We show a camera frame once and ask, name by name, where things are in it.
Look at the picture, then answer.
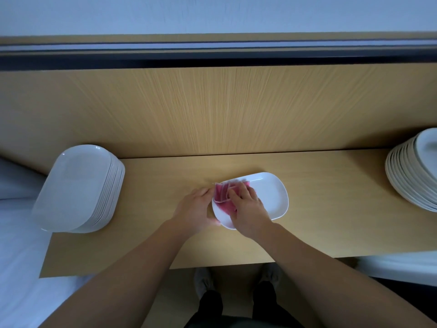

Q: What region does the person's left hand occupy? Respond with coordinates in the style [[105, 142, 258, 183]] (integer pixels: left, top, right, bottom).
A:
[[171, 186, 221, 238]]

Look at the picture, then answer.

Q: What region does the person's right hand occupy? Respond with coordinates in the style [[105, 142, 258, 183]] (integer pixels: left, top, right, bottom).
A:
[[227, 182, 274, 241]]

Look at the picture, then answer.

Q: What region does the white glossy rectangular plate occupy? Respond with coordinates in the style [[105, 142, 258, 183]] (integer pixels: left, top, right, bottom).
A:
[[211, 172, 290, 230]]

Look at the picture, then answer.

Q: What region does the pink cleaning cloth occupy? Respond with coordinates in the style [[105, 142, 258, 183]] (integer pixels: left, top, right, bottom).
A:
[[213, 179, 251, 216]]

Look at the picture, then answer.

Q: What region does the pile of white oblong plates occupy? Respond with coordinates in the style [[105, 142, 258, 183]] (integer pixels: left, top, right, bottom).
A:
[[32, 144, 127, 234]]

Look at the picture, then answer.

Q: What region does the stack of white round plates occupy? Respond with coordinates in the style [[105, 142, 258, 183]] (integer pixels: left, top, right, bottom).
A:
[[385, 128, 437, 213]]

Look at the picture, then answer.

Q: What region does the person's left forearm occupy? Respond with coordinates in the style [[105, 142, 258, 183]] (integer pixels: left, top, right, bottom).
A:
[[37, 223, 188, 328]]

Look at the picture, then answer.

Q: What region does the person's right forearm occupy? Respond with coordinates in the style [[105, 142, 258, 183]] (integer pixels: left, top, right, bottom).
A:
[[258, 223, 437, 328]]

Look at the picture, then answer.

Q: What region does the white bed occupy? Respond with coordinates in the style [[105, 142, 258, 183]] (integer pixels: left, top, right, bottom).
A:
[[0, 198, 93, 328]]

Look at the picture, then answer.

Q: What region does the black wall rail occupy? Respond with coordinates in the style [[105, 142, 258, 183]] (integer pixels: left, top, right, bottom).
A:
[[0, 41, 437, 71]]

